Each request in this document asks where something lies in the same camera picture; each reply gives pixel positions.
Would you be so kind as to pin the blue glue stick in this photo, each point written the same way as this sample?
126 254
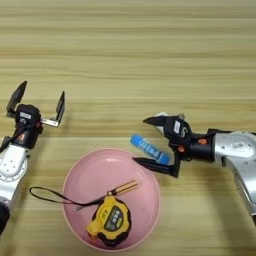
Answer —
150 148

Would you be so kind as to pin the pink round plate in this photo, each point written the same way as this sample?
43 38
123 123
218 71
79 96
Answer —
83 173

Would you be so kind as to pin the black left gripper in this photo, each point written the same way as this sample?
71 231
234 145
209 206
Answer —
28 136

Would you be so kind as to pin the yellow black tape measure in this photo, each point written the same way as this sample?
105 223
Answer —
111 220

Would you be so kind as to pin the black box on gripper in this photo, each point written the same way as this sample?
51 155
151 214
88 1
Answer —
176 128
28 115

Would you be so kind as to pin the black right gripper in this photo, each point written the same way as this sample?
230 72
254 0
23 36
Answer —
196 146

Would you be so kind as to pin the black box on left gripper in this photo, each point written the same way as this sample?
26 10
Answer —
28 115

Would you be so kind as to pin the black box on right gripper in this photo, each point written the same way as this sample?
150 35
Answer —
176 128

